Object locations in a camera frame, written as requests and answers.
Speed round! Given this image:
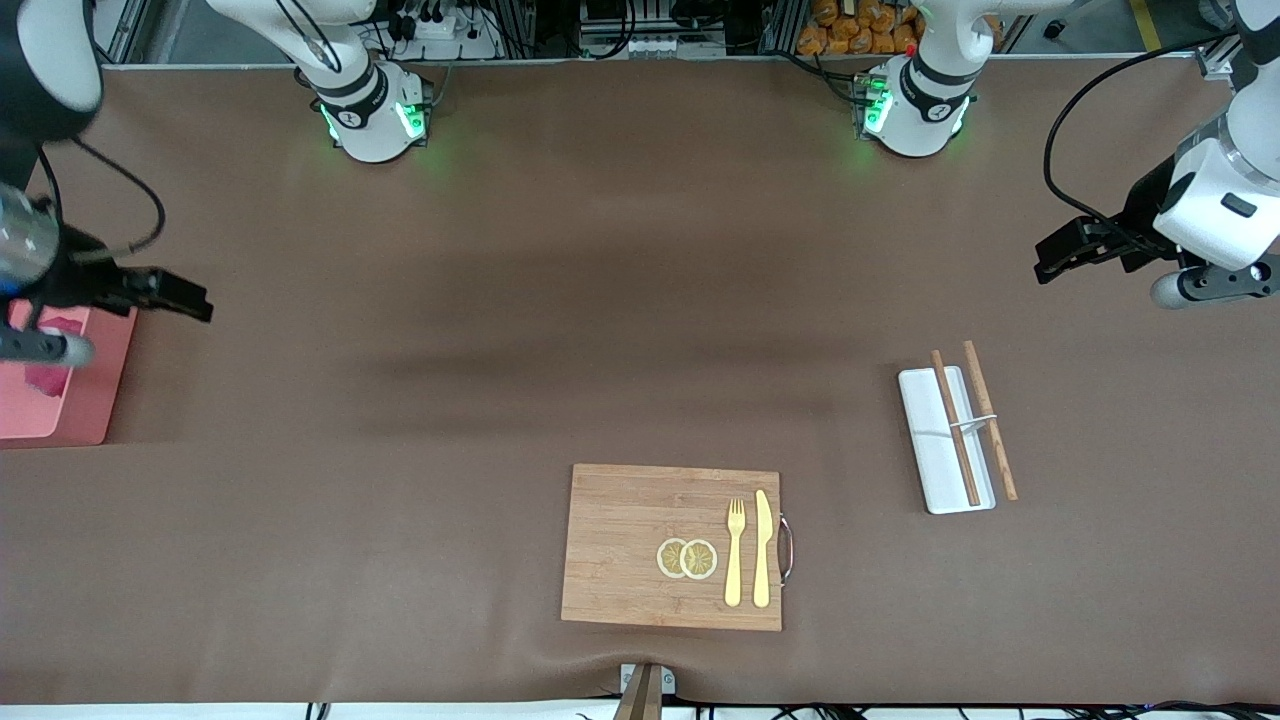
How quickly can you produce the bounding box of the yellow plastic fork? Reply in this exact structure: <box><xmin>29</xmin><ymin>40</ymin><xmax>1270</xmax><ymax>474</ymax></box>
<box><xmin>724</xmin><ymin>498</ymin><xmax>747</xmax><ymax>608</ymax></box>

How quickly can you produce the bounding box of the pink plastic box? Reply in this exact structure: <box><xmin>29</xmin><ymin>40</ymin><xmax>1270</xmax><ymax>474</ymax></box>
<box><xmin>0</xmin><ymin>300</ymin><xmax>139</xmax><ymax>448</ymax></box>

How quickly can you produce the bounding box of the pile of orange objects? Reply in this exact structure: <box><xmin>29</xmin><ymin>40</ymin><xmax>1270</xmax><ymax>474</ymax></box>
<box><xmin>797</xmin><ymin>0</ymin><xmax>921</xmax><ymax>56</ymax></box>

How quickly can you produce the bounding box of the yellow plastic knife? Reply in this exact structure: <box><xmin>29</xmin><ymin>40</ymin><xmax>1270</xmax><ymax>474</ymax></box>
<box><xmin>752</xmin><ymin>489</ymin><xmax>773</xmax><ymax>609</ymax></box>

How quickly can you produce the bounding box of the white rectangular tray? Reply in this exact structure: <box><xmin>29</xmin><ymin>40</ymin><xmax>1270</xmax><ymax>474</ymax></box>
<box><xmin>897</xmin><ymin>365</ymin><xmax>998</xmax><ymax>516</ymax></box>

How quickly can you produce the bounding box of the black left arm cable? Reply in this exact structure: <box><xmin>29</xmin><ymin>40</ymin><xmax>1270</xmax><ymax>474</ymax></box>
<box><xmin>1043</xmin><ymin>30</ymin><xmax>1241</xmax><ymax>251</ymax></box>

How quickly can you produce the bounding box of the dark red cloth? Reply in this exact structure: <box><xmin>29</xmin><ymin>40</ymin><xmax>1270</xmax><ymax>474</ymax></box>
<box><xmin>10</xmin><ymin>313</ymin><xmax>89</xmax><ymax>398</ymax></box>

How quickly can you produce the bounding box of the grey electrical control unit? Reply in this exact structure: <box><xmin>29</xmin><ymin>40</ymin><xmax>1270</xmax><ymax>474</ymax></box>
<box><xmin>580</xmin><ymin>0</ymin><xmax>726</xmax><ymax>59</ymax></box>

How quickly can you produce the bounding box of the wooden post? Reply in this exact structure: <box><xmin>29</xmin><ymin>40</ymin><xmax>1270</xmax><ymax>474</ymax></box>
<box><xmin>612</xmin><ymin>665</ymin><xmax>663</xmax><ymax>720</ymax></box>

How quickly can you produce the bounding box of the bamboo cutting board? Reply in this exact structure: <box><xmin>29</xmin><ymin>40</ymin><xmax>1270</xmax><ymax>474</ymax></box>
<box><xmin>560</xmin><ymin>463</ymin><xmax>784</xmax><ymax>633</ymax></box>

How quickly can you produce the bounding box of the metal mounting bracket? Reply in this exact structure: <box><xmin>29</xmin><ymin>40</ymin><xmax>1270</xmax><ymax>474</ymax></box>
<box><xmin>620</xmin><ymin>663</ymin><xmax>676</xmax><ymax>698</ymax></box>

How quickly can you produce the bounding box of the white power strip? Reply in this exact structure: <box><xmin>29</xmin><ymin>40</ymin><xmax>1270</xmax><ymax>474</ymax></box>
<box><xmin>385</xmin><ymin>10</ymin><xmax>501</xmax><ymax>61</ymax></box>

